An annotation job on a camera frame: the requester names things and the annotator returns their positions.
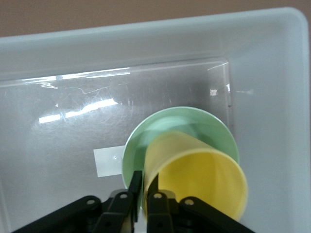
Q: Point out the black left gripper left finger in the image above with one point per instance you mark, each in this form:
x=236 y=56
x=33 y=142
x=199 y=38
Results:
x=116 y=208

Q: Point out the white square sticker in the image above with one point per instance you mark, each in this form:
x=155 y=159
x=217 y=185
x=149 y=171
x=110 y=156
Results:
x=107 y=161

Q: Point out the mint green bowl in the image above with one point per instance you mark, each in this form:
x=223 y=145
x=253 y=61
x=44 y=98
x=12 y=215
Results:
x=213 y=126

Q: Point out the clear plastic box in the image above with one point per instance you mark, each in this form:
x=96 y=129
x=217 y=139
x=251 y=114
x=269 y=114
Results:
x=73 y=109

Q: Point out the brown table cover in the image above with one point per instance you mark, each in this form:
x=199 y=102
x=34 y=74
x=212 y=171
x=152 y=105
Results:
x=121 y=12

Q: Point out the yellow plastic cup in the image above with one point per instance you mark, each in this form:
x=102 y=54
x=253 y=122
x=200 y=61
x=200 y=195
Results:
x=206 y=174

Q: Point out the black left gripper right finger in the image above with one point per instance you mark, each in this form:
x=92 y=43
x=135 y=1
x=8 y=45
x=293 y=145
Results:
x=160 y=211

